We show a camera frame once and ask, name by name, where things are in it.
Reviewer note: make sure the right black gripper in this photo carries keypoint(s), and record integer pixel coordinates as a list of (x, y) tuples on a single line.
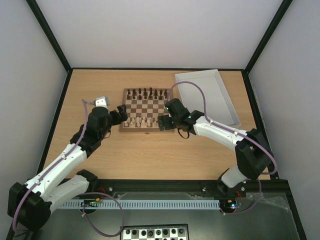
[(167, 122)]

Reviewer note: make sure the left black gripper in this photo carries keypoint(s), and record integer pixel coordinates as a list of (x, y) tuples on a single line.
[(123, 114)]

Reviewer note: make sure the white bishop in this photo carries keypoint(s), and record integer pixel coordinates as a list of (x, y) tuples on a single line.
[(143, 124)]

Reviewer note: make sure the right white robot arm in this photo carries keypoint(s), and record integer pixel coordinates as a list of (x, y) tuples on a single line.
[(253, 154)]

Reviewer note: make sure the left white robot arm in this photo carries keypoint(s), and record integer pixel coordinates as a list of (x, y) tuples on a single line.
[(32, 203)]

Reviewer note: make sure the wooden chess board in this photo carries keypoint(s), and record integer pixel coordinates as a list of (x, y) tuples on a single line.
[(144, 102)]

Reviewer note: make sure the printed checker calibration board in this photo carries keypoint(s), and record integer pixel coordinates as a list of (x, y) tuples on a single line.
[(156, 232)]

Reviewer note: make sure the white cardboard box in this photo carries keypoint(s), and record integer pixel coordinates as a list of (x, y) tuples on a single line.
[(219, 106)]

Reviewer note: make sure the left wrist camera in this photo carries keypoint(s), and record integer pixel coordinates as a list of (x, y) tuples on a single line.
[(102, 101)]

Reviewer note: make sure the black aluminium rail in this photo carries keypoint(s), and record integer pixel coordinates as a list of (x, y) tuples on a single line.
[(203, 188)]

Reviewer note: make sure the light blue cable duct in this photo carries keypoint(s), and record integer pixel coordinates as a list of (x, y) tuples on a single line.
[(78, 204)]

